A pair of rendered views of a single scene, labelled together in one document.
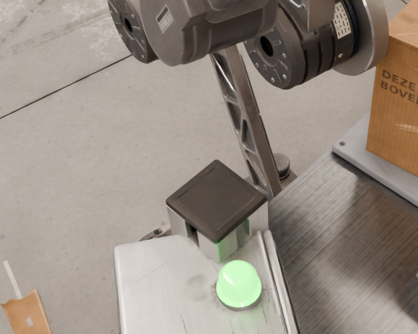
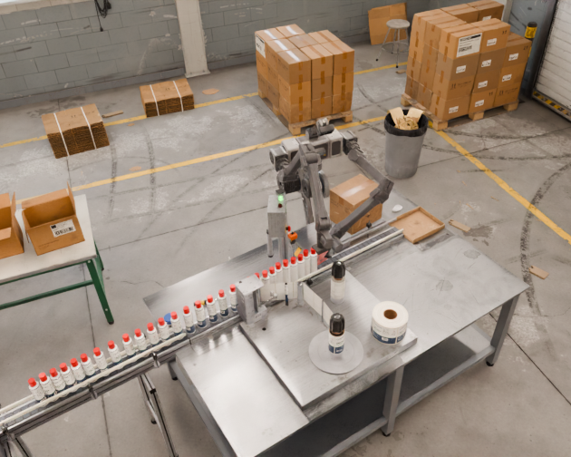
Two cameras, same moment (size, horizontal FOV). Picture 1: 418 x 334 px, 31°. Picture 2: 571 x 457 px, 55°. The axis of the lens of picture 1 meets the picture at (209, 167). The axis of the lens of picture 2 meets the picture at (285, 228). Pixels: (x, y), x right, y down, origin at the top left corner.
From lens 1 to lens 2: 2.83 m
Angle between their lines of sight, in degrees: 12
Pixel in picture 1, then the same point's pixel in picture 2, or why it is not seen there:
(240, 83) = (307, 204)
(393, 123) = (333, 211)
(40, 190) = (243, 238)
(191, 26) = (284, 176)
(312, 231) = (311, 233)
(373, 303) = not seen: hidden behind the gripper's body
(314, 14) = not seen: hidden behind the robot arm
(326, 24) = not seen: hidden behind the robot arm
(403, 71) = (333, 199)
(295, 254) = (306, 236)
